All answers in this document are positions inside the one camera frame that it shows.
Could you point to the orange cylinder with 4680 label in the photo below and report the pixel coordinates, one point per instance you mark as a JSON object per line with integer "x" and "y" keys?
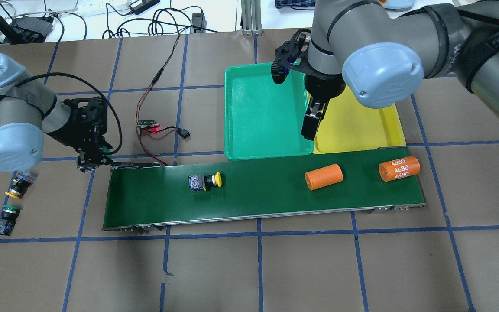
{"x": 399, "y": 168}

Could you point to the small controller circuit board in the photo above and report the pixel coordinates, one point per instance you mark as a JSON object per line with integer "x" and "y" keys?
{"x": 147, "y": 124}

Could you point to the green conveyor belt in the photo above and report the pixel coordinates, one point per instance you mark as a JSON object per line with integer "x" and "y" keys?
{"x": 255, "y": 188}

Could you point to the green plastic tray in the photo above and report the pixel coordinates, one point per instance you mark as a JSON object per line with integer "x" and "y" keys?
{"x": 263, "y": 119}

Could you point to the green push button separate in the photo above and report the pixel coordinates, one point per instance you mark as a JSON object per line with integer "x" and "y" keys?
{"x": 8, "y": 217}

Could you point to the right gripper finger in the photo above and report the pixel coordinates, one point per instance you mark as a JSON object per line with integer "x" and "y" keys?
{"x": 315, "y": 113}

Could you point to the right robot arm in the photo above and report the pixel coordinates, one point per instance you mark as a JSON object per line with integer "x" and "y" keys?
{"x": 356, "y": 44}

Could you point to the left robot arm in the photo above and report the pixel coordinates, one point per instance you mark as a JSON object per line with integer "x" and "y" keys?
{"x": 29, "y": 111}

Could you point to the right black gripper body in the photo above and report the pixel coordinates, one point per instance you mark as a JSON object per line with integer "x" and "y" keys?
{"x": 324, "y": 89}

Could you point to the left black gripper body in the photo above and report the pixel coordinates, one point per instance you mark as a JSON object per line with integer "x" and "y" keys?
{"x": 72, "y": 126}

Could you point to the yellow plastic tray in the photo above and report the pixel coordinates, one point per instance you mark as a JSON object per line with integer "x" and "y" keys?
{"x": 349, "y": 126}

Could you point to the yellow push button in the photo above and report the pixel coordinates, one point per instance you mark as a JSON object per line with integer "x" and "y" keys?
{"x": 21, "y": 182}
{"x": 201, "y": 182}

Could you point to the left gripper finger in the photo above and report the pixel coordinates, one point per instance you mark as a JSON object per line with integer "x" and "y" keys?
{"x": 88, "y": 162}

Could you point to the plain orange cylinder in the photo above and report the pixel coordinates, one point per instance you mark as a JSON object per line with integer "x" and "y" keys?
{"x": 324, "y": 176}

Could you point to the aluminium frame post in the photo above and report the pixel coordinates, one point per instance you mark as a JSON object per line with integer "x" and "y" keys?
{"x": 251, "y": 17}

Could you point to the green push button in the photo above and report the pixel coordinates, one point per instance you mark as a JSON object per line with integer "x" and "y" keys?
{"x": 86, "y": 150}

